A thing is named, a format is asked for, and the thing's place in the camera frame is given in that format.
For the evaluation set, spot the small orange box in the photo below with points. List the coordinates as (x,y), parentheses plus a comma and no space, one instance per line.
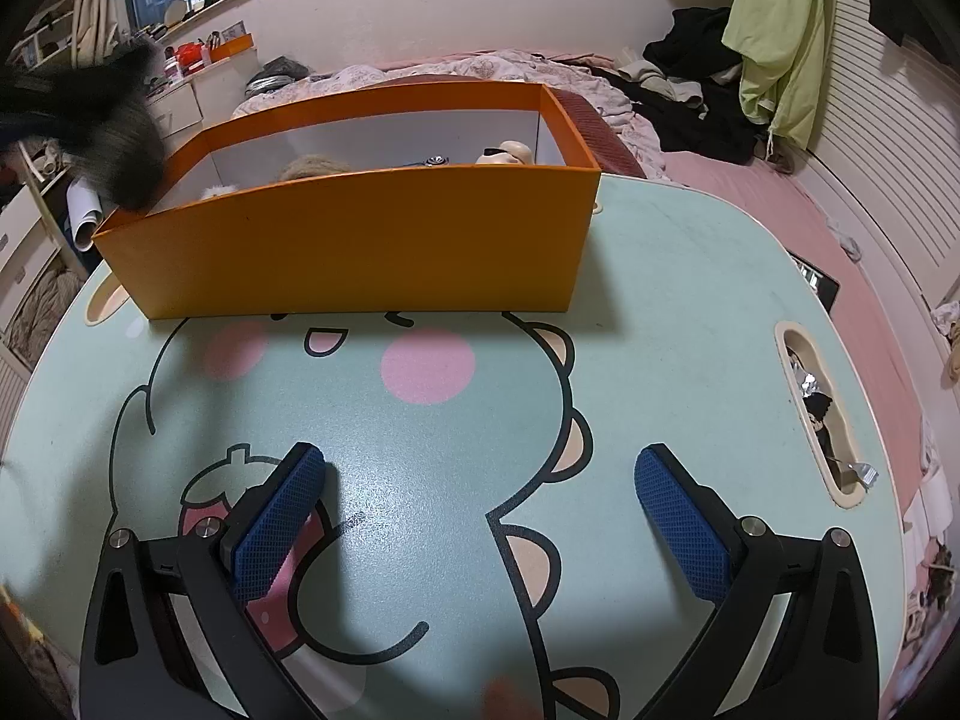
(232,47)

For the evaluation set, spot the rolled white paper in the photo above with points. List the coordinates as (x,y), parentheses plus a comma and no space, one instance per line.
(79,214)

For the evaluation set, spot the beige and white fur pompom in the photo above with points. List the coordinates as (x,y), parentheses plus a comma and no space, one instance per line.
(315,166)

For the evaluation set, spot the white drawer cabinet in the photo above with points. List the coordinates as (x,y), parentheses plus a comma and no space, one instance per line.
(180,109)

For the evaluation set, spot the orange cardboard box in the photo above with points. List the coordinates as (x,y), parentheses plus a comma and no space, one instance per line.
(360,240)

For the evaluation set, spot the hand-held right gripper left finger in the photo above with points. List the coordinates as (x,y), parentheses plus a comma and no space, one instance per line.
(277,521)

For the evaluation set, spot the crumpled silver foil wrapper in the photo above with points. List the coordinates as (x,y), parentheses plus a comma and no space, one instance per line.
(861,475)
(808,381)

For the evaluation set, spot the small black item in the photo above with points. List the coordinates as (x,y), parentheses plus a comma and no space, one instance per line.
(819,411)

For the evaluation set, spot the light green hanging cloth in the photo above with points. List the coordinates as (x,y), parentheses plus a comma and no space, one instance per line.
(780,37)

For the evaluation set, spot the red container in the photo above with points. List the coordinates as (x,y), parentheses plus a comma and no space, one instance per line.
(191,54)

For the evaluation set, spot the pink floral blanket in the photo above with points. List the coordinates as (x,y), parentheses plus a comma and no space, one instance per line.
(525,71)

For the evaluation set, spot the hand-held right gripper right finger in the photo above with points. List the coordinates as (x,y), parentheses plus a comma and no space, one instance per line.
(682,529)

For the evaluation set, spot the grey cloth bundle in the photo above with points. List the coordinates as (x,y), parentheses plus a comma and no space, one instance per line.
(277,75)

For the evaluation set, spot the grey beige garment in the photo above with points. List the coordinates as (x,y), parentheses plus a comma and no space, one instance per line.
(660,82)

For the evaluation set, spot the black smartphone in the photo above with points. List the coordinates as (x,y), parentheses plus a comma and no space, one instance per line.
(817,283)

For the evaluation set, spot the pile of black clothes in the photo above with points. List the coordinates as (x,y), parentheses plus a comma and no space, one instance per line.
(705,120)

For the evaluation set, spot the beige curtain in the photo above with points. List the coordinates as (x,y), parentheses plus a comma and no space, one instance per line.
(97,7)

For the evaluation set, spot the white slatted wardrobe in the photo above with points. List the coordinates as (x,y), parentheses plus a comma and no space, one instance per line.
(900,165)

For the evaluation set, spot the beige folded quilt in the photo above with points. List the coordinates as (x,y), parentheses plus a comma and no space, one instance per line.
(37,307)

